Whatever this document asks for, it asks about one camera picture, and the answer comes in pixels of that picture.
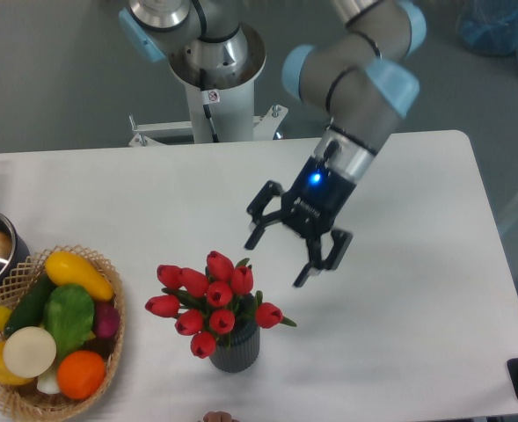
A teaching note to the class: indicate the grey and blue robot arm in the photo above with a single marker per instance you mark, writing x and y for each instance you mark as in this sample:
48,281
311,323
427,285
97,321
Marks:
359,81

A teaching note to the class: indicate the orange fruit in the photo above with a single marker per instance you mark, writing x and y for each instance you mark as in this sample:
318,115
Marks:
80,374

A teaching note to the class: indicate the dark green cucumber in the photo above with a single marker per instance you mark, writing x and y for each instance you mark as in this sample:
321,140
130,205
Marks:
30,308

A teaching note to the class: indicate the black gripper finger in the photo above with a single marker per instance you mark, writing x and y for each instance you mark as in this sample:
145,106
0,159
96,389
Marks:
256,210
317,263

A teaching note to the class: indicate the blue plastic bag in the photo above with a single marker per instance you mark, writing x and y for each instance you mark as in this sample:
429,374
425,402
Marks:
489,27

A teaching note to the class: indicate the yellow squash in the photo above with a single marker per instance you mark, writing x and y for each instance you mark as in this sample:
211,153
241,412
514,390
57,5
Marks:
64,268

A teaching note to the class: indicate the woven wicker basket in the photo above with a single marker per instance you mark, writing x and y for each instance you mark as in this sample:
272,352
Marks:
26,403

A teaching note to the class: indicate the green lettuce leaf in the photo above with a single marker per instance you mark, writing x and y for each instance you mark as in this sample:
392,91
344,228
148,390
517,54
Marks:
68,317

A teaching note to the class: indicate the red tulip bouquet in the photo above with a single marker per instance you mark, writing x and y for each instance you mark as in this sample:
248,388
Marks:
212,307

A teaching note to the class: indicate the person's fingertips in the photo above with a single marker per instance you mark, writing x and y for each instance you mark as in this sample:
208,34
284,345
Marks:
218,416

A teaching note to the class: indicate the white round onion slice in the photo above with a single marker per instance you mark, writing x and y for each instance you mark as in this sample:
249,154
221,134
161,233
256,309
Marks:
29,352

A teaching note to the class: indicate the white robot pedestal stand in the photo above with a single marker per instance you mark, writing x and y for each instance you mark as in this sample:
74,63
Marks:
219,81

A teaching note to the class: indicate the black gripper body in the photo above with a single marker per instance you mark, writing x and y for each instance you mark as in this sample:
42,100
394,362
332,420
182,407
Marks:
313,202

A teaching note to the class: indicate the white leek stalk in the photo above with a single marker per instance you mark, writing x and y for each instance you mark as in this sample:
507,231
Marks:
47,382

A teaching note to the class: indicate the dark grey ribbed vase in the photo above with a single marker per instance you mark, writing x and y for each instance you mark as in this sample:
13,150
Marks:
238,350

